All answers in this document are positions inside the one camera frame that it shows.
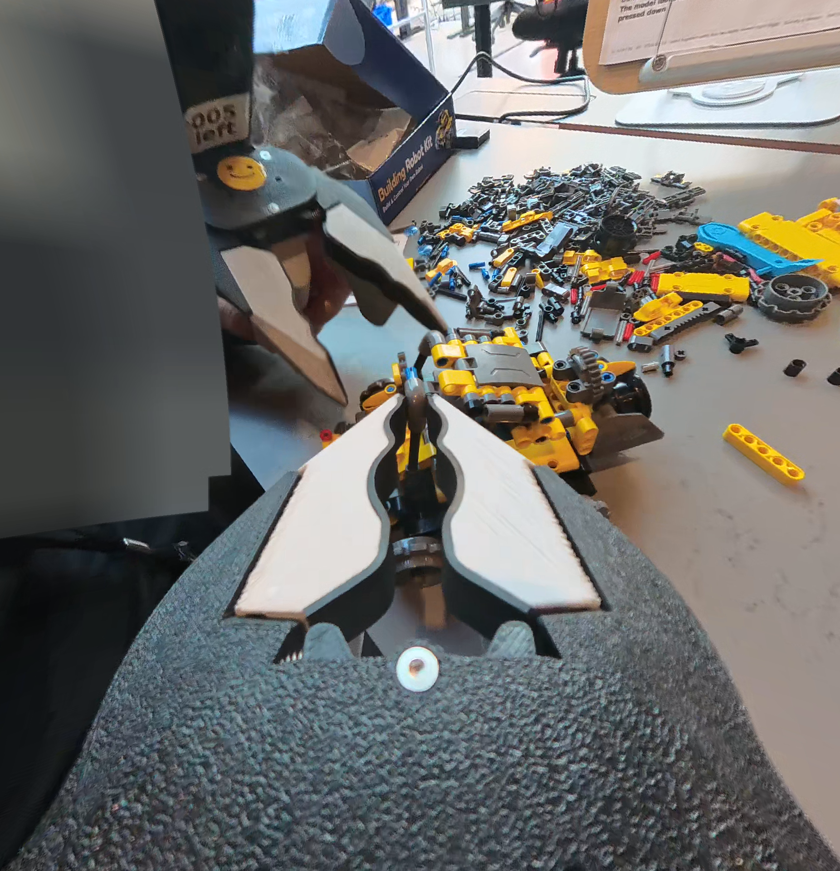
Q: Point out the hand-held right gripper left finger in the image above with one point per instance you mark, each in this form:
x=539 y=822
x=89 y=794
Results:
x=318 y=537

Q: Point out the black angled connector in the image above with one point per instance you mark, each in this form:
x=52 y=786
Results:
x=740 y=342

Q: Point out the short yellow holed beam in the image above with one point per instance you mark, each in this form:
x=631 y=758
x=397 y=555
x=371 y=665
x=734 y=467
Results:
x=763 y=454

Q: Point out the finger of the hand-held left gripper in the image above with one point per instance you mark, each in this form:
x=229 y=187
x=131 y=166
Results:
x=379 y=272
x=277 y=306

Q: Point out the pile of mixed coloured pieces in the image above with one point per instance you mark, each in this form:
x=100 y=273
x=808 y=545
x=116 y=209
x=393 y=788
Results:
x=515 y=272

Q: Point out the black small bushing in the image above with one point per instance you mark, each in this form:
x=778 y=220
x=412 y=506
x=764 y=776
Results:
x=795 y=367

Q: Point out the dark grey sprocket wheel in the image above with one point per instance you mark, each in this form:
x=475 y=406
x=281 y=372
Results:
x=791 y=298

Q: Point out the grey desk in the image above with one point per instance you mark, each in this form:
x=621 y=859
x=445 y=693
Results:
x=733 y=578

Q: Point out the clear plastic bag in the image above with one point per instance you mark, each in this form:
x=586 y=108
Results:
x=325 y=115

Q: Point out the black wheel rim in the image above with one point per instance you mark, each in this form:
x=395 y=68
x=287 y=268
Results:
x=616 y=235

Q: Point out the grey curved panel piece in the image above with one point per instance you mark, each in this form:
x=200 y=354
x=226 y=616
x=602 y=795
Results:
x=604 y=316

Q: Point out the grey pin connector piece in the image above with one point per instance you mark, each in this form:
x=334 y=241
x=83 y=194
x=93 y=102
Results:
x=666 y=360

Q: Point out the wooden instruction board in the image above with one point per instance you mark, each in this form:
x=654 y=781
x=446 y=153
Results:
x=733 y=27

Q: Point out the yellow toy vehicle model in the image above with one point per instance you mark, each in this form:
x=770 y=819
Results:
x=515 y=408

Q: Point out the small black box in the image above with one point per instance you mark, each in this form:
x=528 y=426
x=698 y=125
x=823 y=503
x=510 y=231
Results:
x=472 y=136

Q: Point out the yellow stacked beam frame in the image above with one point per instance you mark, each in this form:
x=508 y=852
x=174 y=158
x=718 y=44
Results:
x=808 y=238

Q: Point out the yellow rectangular panel piece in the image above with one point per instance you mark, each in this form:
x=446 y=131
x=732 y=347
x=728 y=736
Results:
x=702 y=286

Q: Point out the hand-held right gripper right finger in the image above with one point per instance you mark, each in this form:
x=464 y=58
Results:
x=515 y=537

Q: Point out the person's left hand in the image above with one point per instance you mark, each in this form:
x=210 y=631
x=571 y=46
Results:
x=328 y=292

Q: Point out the dark blue kit box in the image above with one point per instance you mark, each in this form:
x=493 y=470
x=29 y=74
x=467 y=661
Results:
x=413 y=156

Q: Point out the grey small curved piece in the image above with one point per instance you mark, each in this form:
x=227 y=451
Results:
x=418 y=401

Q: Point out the grey gear rack beam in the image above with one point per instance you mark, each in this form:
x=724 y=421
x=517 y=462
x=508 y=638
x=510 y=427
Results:
x=692 y=321

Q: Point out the blue crate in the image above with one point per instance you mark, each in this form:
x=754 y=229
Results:
x=384 y=12

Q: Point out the blue brick separator tool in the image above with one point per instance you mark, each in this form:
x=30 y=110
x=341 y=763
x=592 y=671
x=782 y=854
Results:
x=746 y=248

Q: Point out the black office chair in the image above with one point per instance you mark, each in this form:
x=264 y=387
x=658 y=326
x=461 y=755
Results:
x=549 y=27

